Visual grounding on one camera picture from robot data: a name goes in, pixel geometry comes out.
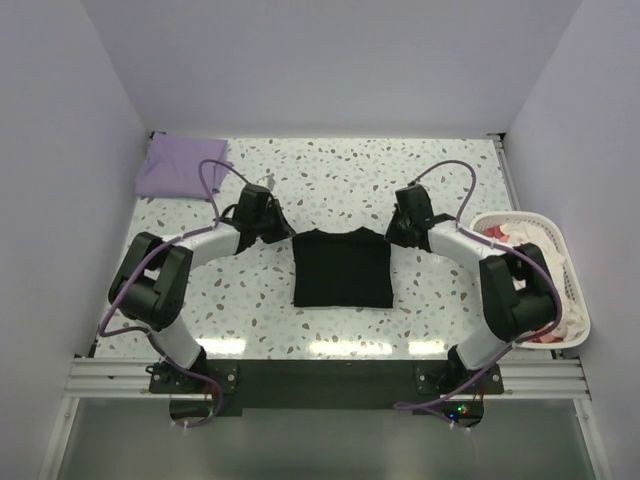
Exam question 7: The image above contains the black t shirt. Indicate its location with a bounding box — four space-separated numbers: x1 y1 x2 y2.
292 227 394 309

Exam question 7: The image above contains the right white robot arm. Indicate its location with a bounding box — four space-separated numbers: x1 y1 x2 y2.
385 183 562 393

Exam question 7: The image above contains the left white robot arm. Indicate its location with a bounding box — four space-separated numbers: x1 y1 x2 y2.
98 183 295 392

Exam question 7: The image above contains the folded purple t shirt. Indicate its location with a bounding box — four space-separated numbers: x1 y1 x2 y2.
135 132 233 199

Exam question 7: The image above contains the white laundry basket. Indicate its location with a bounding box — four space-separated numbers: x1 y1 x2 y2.
472 211 593 350

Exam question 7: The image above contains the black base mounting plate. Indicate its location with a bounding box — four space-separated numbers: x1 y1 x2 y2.
149 357 506 421

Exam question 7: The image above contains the pink garment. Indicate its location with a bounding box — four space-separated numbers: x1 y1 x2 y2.
525 327 566 344

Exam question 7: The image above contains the white red print t shirt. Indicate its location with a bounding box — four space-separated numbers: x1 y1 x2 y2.
477 222 586 336

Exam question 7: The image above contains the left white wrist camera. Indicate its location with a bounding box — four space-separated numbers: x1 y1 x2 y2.
256 173 276 191

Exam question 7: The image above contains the aluminium frame rail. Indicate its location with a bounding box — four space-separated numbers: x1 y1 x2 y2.
63 358 591 400

